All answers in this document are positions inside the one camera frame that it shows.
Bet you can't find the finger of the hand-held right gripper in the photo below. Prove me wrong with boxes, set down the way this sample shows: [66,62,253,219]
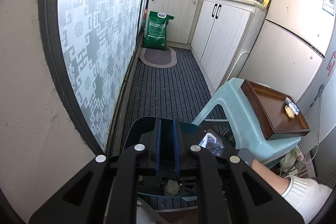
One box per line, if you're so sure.
[180,179,197,194]

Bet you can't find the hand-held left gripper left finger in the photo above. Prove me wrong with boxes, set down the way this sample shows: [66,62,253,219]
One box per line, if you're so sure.
[29,118,162,224]

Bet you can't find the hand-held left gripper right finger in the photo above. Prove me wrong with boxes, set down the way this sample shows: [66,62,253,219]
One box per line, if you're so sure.
[172,119,305,224]

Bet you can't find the dark teal plastic bin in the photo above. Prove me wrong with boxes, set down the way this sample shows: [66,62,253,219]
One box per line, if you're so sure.
[122,116,229,201]

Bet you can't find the dark wooden tray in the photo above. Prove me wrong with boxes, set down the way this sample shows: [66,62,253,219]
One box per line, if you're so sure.
[241,79,311,141]

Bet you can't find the blue white wrapper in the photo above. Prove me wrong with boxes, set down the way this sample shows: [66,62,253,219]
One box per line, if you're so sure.
[285,97,300,115]

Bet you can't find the person's right forearm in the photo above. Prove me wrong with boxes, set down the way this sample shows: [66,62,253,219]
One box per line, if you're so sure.
[252,161,334,224]

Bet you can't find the light blue plastic stool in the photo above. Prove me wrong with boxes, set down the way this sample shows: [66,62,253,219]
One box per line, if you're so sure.
[192,77,302,164]

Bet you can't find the clear plastic bag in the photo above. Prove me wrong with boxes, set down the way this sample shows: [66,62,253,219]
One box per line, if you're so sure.
[280,148,305,173]

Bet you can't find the grey oval floor mat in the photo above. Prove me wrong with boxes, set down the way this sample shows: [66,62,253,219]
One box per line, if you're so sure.
[139,47,177,69]

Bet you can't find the double door kitchen cabinet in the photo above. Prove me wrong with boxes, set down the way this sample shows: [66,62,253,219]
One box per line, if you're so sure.
[191,0,267,85]

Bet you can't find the cream two door fridge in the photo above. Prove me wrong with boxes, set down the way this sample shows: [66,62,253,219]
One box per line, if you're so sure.
[236,0,336,185]

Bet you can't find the green rice bag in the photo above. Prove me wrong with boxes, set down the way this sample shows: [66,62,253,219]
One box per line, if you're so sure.
[142,11,174,51]

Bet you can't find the patterned frosted glass door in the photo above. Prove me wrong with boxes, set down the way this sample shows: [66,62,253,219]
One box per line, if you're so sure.
[39,0,158,153]

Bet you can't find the single door kitchen cabinet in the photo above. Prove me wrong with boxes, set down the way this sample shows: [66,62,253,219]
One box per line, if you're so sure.
[148,0,205,45]

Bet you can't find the blue white fridge label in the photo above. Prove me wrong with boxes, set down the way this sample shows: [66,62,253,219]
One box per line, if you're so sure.
[322,0,336,16]

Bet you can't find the white cable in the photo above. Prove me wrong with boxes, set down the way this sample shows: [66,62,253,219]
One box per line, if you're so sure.
[314,85,324,153]

